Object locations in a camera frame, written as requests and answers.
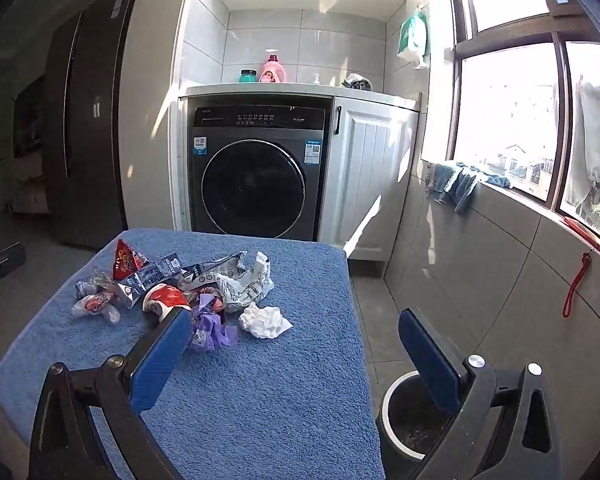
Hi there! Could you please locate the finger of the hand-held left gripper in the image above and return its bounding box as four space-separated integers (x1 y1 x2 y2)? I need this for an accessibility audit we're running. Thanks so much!
0 241 27 311

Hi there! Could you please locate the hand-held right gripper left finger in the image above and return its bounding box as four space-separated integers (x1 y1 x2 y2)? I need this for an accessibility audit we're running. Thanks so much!
28 307 193 480

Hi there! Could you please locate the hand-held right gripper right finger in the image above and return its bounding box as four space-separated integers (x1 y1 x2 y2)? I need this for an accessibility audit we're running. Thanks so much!
397 308 563 480

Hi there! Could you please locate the purple plastic bag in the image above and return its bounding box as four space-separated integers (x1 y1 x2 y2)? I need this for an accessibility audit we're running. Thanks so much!
187 292 239 354

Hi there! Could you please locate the round white-rimmed trash bin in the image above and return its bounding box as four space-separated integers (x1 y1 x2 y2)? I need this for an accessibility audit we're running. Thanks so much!
378 370 473 480

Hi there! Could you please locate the white printed packet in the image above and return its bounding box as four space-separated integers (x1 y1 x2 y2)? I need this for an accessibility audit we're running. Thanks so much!
220 251 276 314

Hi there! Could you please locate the red white snack packet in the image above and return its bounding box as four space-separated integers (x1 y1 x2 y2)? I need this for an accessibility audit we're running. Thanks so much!
142 282 192 322

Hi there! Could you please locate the crushed blue carton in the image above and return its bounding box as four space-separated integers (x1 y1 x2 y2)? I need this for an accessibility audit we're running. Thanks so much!
116 265 164 310

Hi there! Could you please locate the clear wrapper with red print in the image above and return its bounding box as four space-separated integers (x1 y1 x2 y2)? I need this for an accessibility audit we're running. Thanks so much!
71 292 122 324

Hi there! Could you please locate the small blue carton piece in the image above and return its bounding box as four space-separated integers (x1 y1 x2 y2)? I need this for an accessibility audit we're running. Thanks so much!
157 255 184 279

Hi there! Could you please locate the clear plastic wrapper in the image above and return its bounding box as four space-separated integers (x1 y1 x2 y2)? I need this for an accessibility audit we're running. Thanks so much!
75 267 118 301

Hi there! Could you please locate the blue terry towel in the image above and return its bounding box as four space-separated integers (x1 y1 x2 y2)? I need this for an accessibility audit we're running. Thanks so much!
0 228 386 480

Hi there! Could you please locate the silver blue printed wrapper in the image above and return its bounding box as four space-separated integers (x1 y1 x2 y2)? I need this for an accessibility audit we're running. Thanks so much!
179 255 251 292

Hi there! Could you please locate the red triangular snack packet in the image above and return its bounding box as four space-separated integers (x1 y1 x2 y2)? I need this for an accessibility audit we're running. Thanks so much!
112 239 151 281

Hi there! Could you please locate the white crumpled tissue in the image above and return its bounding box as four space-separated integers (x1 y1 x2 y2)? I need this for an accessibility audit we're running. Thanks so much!
238 302 294 340

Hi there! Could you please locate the dark refrigerator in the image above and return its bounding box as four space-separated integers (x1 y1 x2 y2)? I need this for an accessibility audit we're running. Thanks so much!
42 0 142 251

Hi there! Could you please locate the blue windowsill towel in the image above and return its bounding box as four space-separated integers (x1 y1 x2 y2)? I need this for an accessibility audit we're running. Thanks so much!
426 161 514 215

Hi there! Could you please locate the white cabinet door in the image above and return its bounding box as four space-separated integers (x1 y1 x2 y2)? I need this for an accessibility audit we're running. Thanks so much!
317 91 422 262

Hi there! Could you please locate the dark grey washing machine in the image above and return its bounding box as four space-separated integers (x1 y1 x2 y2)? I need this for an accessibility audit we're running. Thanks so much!
187 95 333 242

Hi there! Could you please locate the red flat tool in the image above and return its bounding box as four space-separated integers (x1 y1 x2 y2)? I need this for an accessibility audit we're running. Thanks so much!
562 216 600 260

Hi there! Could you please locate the white hanging garment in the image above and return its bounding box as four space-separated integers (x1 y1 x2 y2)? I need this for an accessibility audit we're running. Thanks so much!
562 75 600 211

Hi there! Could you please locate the crumpled cloth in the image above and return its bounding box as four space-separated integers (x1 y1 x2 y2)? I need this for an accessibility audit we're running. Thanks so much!
342 73 374 92

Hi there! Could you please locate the pink detergent bottle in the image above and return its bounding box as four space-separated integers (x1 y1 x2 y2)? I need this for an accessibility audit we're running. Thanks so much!
258 50 288 84

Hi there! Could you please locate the green white hanging bag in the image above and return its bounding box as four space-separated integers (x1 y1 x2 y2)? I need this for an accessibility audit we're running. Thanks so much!
397 5 431 70

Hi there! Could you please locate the red lanyard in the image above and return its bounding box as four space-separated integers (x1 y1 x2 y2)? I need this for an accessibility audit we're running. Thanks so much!
562 252 594 319

